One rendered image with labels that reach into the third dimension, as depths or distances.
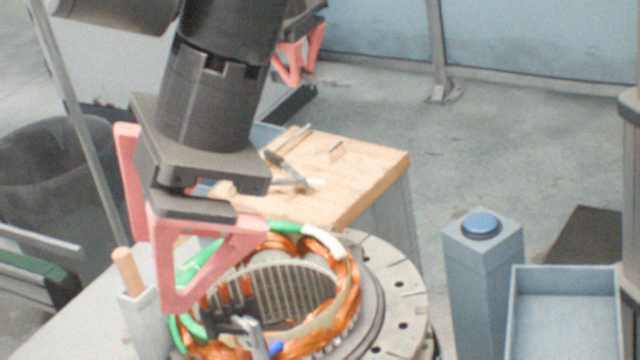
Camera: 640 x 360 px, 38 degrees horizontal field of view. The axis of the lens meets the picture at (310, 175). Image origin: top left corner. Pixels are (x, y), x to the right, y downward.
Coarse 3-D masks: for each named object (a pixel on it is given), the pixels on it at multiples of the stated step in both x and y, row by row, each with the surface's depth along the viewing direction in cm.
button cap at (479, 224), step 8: (472, 216) 112; (480, 216) 111; (488, 216) 111; (464, 224) 111; (472, 224) 110; (480, 224) 110; (488, 224) 110; (496, 224) 110; (472, 232) 110; (480, 232) 109; (488, 232) 109
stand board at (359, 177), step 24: (312, 144) 129; (336, 144) 128; (360, 144) 126; (312, 168) 123; (336, 168) 122; (360, 168) 121; (384, 168) 120; (216, 192) 123; (312, 192) 118; (336, 192) 117; (360, 192) 117; (264, 216) 117; (288, 216) 115; (312, 216) 114; (336, 216) 113
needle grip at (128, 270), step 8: (120, 248) 86; (112, 256) 85; (120, 256) 85; (128, 256) 85; (120, 264) 85; (128, 264) 85; (136, 264) 87; (120, 272) 86; (128, 272) 86; (136, 272) 87; (128, 280) 86; (136, 280) 87; (128, 288) 87; (136, 288) 87; (144, 288) 88; (136, 296) 88
